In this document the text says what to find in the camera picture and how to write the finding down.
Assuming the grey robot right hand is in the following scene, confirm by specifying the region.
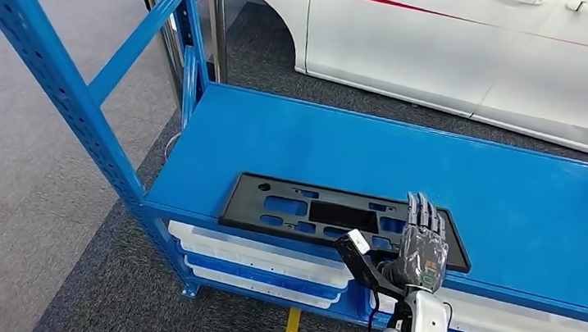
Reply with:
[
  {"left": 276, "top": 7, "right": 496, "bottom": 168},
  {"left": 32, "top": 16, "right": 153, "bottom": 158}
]
[{"left": 384, "top": 189, "right": 456, "bottom": 295}]

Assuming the black plastic panel part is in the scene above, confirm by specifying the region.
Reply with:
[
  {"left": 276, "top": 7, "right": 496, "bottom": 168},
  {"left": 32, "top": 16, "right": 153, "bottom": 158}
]
[{"left": 216, "top": 170, "right": 480, "bottom": 275}]

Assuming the blue metal shelf rack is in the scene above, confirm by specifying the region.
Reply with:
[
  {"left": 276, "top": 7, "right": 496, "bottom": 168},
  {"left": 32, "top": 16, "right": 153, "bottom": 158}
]
[{"left": 0, "top": 0, "right": 588, "bottom": 332}]

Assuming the white car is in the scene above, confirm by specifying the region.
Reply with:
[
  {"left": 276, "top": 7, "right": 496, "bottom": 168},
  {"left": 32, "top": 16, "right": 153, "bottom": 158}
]
[{"left": 123, "top": 0, "right": 588, "bottom": 160}]

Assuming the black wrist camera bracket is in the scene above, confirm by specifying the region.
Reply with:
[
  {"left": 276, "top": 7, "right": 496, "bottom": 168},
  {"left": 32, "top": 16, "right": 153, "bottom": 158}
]
[{"left": 328, "top": 234, "right": 413, "bottom": 302}]

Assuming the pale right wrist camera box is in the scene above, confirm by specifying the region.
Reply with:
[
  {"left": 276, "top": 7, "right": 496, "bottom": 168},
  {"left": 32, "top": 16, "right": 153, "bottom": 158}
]
[{"left": 344, "top": 227, "right": 374, "bottom": 256}]

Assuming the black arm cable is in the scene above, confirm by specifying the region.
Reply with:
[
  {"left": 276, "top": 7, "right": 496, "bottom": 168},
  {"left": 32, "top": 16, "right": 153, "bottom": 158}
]
[{"left": 365, "top": 289, "right": 386, "bottom": 332}]

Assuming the chrome stanchion post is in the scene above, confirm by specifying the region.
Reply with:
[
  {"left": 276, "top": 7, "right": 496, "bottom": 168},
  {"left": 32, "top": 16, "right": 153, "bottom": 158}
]
[{"left": 192, "top": 0, "right": 238, "bottom": 85}]

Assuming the black-topped stanchion post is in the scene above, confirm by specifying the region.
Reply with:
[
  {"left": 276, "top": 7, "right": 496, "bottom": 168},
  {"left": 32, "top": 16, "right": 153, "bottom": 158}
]
[{"left": 127, "top": 0, "right": 195, "bottom": 105}]

